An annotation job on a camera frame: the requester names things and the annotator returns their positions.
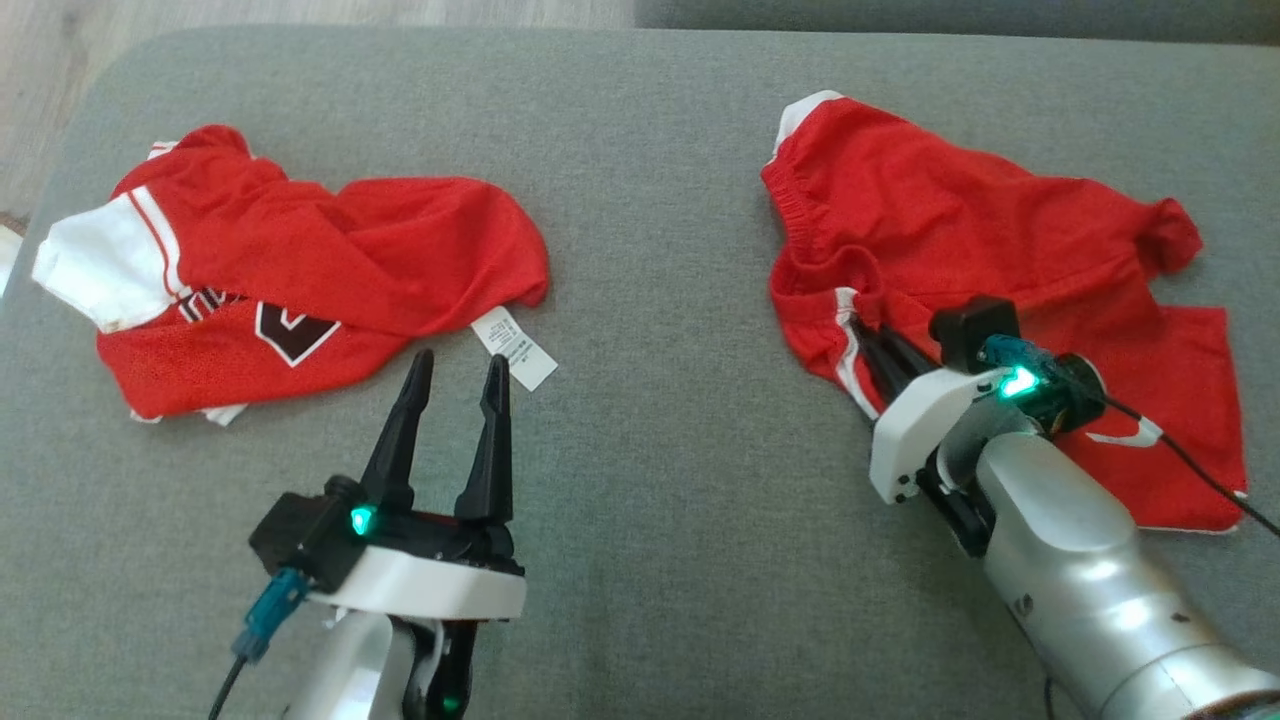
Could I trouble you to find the left black cable blue connector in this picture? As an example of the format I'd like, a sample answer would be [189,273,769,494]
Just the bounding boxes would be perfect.
[208,568,311,720]

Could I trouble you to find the grey fabric sofa cushion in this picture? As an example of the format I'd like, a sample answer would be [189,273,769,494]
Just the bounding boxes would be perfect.
[635,0,1280,46]

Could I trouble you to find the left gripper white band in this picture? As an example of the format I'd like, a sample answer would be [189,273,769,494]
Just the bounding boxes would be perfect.
[315,348,528,716]

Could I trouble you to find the red Bulls basketball jersey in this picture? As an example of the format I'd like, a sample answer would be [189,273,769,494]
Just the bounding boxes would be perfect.
[32,125,559,426]

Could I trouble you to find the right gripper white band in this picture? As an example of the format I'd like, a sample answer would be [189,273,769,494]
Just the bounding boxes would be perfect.
[850,315,1011,556]

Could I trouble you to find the red basketball shorts white stripe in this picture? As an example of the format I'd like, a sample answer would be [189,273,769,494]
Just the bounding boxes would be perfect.
[760,90,1251,534]

